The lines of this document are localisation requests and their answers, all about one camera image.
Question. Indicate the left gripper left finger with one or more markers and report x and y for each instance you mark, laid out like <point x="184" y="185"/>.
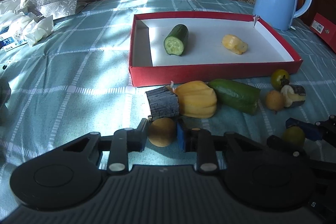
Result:
<point x="125" y="141"/>

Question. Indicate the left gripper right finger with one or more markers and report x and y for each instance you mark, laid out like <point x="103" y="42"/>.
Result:
<point x="200" y="141"/>

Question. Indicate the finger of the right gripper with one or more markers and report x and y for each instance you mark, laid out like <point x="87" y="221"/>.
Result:
<point x="320" y="130"/>
<point x="277" y="144"/>

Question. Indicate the green tomato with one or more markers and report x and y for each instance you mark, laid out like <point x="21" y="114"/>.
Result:
<point x="294" y="135"/>
<point x="279" y="78"/>

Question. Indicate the grey yellow layered block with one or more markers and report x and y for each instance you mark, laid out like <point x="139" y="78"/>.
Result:
<point x="294" y="95"/>

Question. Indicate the grey orange cylinder piece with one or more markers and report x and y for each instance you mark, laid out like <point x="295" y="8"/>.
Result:
<point x="163" y="103"/>

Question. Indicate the large yellow jackfruit piece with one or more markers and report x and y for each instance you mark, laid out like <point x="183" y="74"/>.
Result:
<point x="196" y="100"/>

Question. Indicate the large cucumber half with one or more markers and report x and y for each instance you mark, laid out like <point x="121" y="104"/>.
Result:
<point x="236" y="95"/>

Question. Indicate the red shallow cardboard tray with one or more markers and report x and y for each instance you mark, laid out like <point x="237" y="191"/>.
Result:
<point x="205" y="58"/>

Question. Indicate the cucumber half in tray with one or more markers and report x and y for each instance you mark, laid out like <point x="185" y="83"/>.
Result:
<point x="175" y="42"/>

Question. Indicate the red cardboard box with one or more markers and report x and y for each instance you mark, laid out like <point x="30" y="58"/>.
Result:
<point x="325" y="29"/>

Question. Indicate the blue white tissue pack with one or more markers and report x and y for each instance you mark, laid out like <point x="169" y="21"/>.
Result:
<point x="9" y="41"/>

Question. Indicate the crumpled white plastic bag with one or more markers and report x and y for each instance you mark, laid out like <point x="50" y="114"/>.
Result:
<point x="25" y="21"/>

